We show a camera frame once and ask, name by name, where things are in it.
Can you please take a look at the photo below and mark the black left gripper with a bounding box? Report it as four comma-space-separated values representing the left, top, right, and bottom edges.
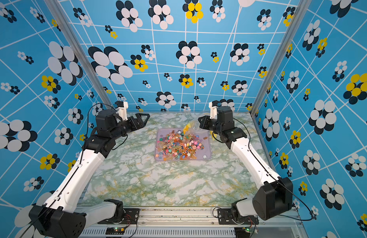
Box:
111, 112, 150, 141

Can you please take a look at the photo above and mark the ziploc bag of candies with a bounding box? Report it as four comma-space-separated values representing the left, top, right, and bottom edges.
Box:
182, 118, 207, 135

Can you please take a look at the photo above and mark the pile of colourful candies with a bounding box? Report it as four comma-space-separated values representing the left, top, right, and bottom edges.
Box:
157, 129, 208, 161

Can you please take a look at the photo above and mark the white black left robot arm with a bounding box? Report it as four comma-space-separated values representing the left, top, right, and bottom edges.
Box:
29, 107, 150, 238

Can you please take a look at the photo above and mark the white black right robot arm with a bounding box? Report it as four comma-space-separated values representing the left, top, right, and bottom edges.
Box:
198, 105, 293, 223

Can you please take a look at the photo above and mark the lilac plastic tray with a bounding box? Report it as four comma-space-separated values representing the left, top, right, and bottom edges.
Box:
154, 127, 212, 162

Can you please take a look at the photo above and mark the left green circuit board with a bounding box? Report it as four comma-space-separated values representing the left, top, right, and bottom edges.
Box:
106, 227, 125, 236

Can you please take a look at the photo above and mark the green circuit board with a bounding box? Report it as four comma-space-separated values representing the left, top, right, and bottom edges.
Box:
234, 228, 255, 238
106, 227, 125, 236

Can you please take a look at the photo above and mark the right green circuit board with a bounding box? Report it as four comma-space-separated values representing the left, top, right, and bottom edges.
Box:
234, 228, 255, 238

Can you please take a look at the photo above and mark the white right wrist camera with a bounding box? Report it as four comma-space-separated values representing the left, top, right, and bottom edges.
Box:
209, 100, 221, 119

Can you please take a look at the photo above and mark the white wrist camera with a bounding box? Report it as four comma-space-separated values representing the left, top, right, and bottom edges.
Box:
115, 101, 129, 121
209, 100, 221, 119

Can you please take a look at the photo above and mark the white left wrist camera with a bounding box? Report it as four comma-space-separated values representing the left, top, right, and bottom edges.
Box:
115, 101, 129, 121

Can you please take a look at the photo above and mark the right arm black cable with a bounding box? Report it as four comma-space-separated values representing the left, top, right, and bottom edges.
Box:
211, 117, 314, 221

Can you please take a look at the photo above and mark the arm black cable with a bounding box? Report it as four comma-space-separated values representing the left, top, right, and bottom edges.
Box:
211, 117, 314, 221
18, 102, 129, 238

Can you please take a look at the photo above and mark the aluminium corner post left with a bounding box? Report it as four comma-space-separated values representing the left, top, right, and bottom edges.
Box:
44, 1, 112, 108

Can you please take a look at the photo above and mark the aluminium corner post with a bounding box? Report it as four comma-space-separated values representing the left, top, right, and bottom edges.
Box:
250, 0, 311, 116
44, 1, 112, 108

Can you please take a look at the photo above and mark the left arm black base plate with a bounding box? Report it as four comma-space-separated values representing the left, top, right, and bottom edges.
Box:
98, 208, 141, 225

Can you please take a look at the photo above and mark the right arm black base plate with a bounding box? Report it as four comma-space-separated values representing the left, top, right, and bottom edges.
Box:
213, 207, 259, 226

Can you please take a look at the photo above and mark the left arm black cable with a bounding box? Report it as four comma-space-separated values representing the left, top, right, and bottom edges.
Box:
18, 102, 129, 238

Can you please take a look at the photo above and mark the aluminium front rail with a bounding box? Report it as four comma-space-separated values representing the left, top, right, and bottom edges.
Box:
78, 207, 308, 238

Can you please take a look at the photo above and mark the aluminium corner post right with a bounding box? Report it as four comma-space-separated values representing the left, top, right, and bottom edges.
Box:
250, 0, 311, 116

